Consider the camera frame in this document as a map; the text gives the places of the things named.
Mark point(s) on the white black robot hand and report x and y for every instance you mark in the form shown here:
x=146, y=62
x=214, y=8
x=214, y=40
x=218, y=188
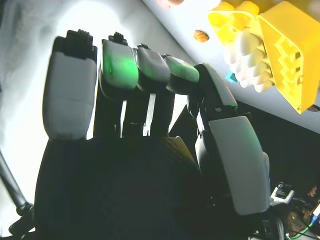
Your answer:
x=112, y=187

